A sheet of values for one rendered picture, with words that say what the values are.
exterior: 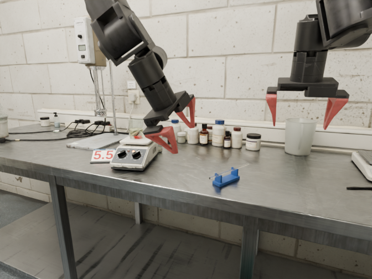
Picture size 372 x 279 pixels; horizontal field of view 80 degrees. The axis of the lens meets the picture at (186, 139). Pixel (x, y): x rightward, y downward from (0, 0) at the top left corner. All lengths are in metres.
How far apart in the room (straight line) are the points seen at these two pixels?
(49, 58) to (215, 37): 1.25
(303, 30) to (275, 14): 0.81
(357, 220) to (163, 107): 0.52
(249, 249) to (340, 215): 0.26
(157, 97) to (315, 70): 0.30
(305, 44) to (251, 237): 0.52
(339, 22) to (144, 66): 0.31
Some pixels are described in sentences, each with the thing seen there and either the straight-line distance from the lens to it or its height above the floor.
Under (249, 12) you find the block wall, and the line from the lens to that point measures 1.29.
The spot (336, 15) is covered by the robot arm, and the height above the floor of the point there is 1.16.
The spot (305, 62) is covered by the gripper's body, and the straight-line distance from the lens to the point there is 0.48.
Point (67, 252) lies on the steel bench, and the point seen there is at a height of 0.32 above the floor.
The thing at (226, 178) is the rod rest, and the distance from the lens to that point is 0.74.
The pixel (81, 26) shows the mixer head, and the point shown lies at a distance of 1.23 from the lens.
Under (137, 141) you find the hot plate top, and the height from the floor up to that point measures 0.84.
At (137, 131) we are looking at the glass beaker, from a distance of 0.91.
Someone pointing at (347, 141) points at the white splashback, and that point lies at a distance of 1.26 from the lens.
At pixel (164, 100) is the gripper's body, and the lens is 0.46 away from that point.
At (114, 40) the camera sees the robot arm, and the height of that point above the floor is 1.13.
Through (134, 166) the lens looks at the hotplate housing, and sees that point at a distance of 0.82.
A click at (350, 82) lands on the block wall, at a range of 1.27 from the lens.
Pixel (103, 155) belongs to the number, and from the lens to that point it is 0.98.
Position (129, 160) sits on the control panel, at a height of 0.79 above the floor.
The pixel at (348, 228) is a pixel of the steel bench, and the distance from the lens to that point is 0.67.
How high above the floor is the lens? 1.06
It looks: 14 degrees down
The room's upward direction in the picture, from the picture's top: straight up
